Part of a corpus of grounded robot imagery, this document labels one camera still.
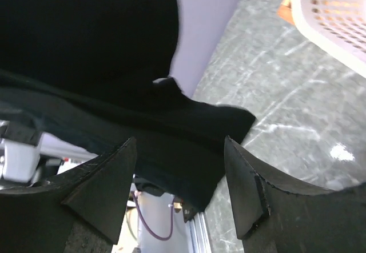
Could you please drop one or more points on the wooden hanger rack frame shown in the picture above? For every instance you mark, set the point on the wooden hanger rack frame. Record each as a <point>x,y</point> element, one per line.
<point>285,11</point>

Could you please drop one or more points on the black boxer underwear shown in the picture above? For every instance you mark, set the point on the black boxer underwear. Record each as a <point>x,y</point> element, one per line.
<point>108,63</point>

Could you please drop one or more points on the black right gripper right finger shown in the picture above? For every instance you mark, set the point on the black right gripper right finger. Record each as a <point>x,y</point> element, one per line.
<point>275,212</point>

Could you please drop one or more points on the aluminium mounting rail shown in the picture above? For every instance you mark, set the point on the aluminium mounting rail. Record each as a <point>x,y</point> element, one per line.
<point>197,235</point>

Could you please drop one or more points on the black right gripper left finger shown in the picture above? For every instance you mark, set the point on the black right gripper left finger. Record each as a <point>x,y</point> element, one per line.
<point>80,210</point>

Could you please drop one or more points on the white perforated plastic basket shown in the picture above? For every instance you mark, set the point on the white perforated plastic basket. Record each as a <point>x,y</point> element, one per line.
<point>335,26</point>

